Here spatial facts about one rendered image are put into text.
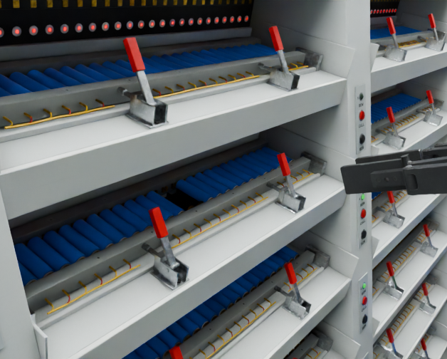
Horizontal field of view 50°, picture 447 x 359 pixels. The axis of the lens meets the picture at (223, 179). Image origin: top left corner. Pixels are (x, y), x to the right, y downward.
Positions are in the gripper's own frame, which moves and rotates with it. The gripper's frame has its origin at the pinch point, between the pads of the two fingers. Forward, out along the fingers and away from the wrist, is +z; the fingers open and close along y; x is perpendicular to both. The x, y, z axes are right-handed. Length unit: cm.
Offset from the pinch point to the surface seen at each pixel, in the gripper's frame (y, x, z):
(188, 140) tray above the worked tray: -8.2, 7.9, 17.8
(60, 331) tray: -26.4, -6.6, 23.9
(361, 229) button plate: 34.6, -18.8, 22.6
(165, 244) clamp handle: -12.5, -2.9, 21.7
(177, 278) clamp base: -13.2, -6.9, 20.5
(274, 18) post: 30.3, 23.6, 28.0
